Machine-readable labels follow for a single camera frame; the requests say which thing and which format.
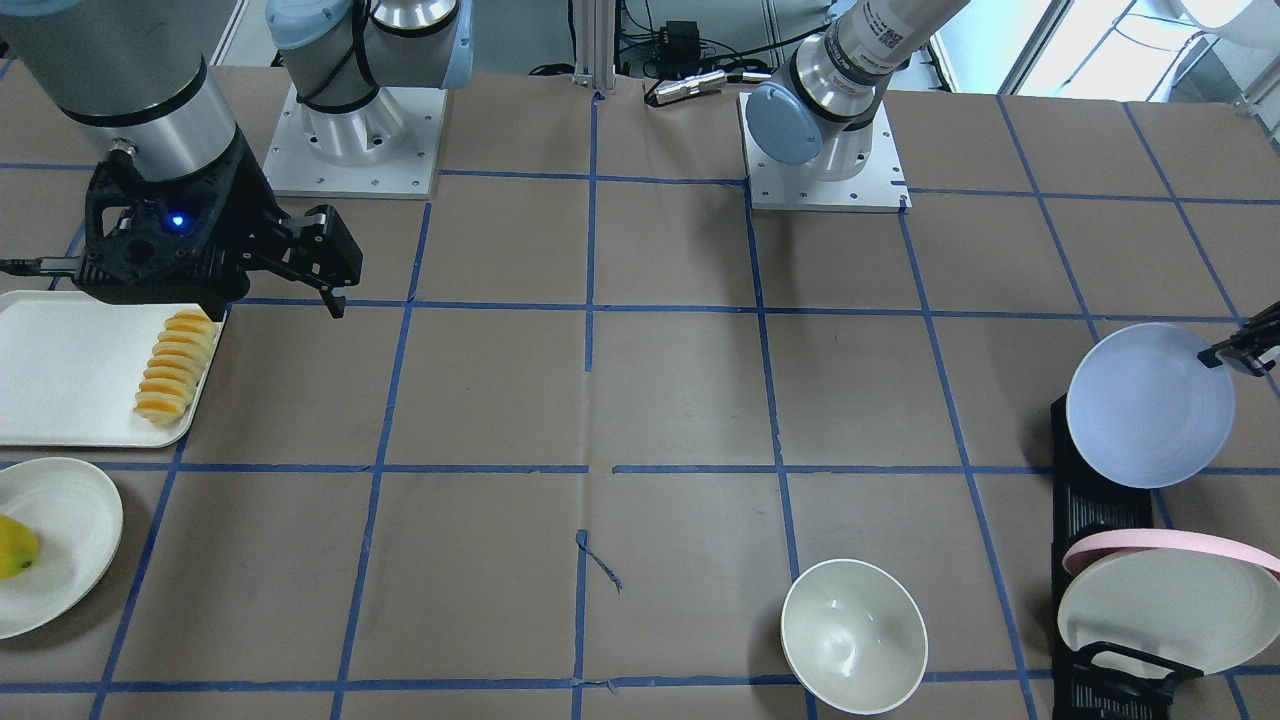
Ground cream plate with lemon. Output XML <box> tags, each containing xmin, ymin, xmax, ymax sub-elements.
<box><xmin>1</xmin><ymin>457</ymin><xmax>124</xmax><ymax>639</ymax></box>

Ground yellow lemon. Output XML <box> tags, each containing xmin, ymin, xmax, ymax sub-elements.
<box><xmin>1</xmin><ymin>514</ymin><xmax>41</xmax><ymax>580</ymax></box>

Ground blue plate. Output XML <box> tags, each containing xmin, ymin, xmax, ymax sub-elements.
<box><xmin>1065</xmin><ymin>323</ymin><xmax>1236</xmax><ymax>489</ymax></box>

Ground cream bowl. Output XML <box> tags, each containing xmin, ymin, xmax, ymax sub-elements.
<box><xmin>780</xmin><ymin>559</ymin><xmax>931</xmax><ymax>716</ymax></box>

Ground pink plate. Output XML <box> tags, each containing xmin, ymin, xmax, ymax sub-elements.
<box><xmin>1061</xmin><ymin>528</ymin><xmax>1279</xmax><ymax>578</ymax></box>

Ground cream plate in rack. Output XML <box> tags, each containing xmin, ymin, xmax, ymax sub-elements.
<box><xmin>1057</xmin><ymin>550</ymin><xmax>1279</xmax><ymax>674</ymax></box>

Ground black dish rack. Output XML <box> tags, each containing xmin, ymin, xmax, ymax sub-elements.
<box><xmin>1050</xmin><ymin>396</ymin><xmax>1203</xmax><ymax>719</ymax></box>

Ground sliced bread loaf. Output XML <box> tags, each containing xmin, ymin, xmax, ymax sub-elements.
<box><xmin>133</xmin><ymin>307</ymin><xmax>219</xmax><ymax>425</ymax></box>

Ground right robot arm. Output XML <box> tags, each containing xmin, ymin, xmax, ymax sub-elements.
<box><xmin>3</xmin><ymin>1</ymin><xmax>474</xmax><ymax>320</ymax></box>

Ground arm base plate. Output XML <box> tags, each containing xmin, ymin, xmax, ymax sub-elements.
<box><xmin>262</xmin><ymin>87</ymin><xmax>449</xmax><ymax>200</ymax></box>
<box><xmin>739</xmin><ymin>92</ymin><xmax>913</xmax><ymax>213</ymax></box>

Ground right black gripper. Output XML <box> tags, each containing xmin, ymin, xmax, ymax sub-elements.
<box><xmin>76</xmin><ymin>135</ymin><xmax>364</xmax><ymax>320</ymax></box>

